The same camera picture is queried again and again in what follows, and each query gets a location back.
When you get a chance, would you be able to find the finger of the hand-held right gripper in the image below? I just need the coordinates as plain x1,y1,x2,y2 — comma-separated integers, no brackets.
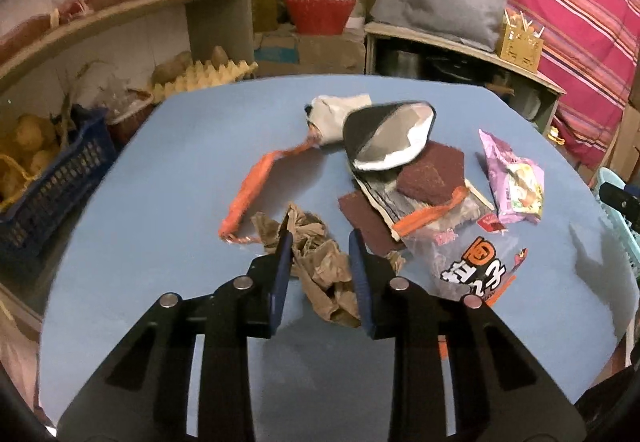
599,181,640,225

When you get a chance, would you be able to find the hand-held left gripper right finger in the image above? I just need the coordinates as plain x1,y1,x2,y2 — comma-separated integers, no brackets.
347,228,586,442

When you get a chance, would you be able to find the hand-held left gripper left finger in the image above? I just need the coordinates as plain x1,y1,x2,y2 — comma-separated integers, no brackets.
57,217,296,442

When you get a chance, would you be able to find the brown paper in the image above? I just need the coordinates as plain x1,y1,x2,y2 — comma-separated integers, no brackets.
250,202,406,328

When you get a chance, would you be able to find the brown scouring pad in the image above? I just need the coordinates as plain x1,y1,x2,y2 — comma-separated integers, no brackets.
395,139,467,205
337,191,408,259

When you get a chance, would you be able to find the orange mesh strip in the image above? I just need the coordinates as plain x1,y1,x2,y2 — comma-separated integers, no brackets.
392,185,468,234

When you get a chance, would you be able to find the pink snack wrapper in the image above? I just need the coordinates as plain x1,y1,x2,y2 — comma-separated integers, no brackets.
478,128,546,225

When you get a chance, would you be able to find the clear printed plastic bag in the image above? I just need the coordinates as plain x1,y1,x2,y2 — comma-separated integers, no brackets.
400,202,528,308

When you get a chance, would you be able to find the small red wrapper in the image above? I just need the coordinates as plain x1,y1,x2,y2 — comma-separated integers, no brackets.
476,214,507,235

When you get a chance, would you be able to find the black foil-lined pouch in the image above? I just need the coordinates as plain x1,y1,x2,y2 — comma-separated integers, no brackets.
342,99,437,173

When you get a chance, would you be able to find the white cloth bag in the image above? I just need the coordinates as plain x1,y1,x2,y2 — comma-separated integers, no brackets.
303,93,373,146

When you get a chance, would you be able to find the yellow box with sticks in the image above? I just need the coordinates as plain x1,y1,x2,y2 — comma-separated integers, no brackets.
496,12,545,74

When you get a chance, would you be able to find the yellow egg tray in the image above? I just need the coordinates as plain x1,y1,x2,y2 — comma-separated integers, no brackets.
150,59,258,103

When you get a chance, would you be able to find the red-rimmed basket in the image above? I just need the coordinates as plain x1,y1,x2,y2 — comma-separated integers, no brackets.
107,89,156,148

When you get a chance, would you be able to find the cardboard box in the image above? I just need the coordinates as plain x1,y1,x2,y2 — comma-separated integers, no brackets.
252,29,368,78

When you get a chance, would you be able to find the metal pot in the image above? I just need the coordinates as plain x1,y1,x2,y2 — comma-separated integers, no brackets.
382,49,426,78

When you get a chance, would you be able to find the large potato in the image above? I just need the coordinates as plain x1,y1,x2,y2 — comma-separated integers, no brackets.
151,51,193,85

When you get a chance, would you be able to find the wooden cabinet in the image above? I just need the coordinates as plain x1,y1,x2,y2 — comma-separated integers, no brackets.
364,21,567,123

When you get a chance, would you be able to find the blue plastic crate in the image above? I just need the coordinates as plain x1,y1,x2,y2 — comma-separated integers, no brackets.
0,109,117,273

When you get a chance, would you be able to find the red plastic basket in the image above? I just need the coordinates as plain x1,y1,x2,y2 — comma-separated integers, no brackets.
285,0,357,35

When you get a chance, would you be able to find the pile of yellow produce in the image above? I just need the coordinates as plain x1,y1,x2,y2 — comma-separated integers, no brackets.
0,114,61,208

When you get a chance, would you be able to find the wooden shelf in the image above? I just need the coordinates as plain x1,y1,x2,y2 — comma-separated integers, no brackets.
0,0,253,83

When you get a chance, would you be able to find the orange strap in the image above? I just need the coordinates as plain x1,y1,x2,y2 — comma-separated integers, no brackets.
219,134,321,245

